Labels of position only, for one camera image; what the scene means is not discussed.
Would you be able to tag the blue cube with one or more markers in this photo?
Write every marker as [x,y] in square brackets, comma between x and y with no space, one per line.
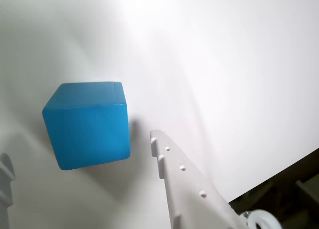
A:
[87,129]

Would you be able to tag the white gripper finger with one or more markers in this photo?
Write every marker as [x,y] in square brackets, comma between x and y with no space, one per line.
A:
[189,189]
[5,184]

